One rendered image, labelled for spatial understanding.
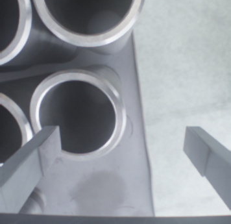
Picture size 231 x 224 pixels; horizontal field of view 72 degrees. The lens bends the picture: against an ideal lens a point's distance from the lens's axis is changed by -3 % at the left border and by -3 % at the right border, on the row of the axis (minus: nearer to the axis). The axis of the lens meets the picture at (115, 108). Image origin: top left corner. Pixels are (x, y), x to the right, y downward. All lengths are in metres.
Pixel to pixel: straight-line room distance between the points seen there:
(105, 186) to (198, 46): 0.67
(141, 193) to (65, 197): 0.28
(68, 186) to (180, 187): 0.62
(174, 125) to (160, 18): 0.47
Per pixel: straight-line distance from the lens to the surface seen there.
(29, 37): 0.23
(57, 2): 0.27
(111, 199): 0.67
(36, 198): 0.68
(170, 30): 0.77
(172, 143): 0.87
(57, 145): 0.16
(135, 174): 0.60
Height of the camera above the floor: 0.72
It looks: 74 degrees down
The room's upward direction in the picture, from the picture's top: 177 degrees counter-clockwise
